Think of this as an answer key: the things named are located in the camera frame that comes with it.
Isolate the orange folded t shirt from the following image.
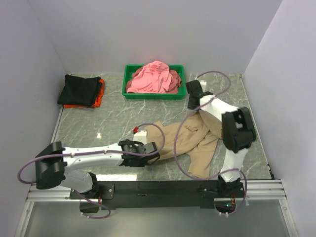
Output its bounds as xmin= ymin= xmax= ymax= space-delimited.
xmin=63 ymin=77 xmax=105 ymax=109

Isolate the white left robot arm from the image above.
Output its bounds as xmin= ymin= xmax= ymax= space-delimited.
xmin=35 ymin=139 xmax=160 ymax=198

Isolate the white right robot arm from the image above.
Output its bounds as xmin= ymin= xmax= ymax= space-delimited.
xmin=186 ymin=79 xmax=256 ymax=197

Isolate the green plastic bin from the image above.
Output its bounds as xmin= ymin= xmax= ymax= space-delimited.
xmin=121 ymin=64 xmax=187 ymax=100

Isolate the black folded t shirt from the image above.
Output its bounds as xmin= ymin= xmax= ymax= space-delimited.
xmin=57 ymin=74 xmax=102 ymax=107

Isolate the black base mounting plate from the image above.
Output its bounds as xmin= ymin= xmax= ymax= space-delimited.
xmin=69 ymin=179 xmax=223 ymax=211

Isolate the dusty rose t shirt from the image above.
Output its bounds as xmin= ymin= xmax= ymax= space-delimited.
xmin=126 ymin=68 xmax=182 ymax=94

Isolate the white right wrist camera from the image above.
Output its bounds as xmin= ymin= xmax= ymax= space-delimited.
xmin=197 ymin=79 xmax=207 ymax=92

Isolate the beige t shirt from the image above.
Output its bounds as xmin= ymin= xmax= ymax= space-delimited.
xmin=145 ymin=110 xmax=222 ymax=178

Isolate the pink t shirt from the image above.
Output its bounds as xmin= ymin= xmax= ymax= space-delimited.
xmin=126 ymin=61 xmax=172 ymax=94

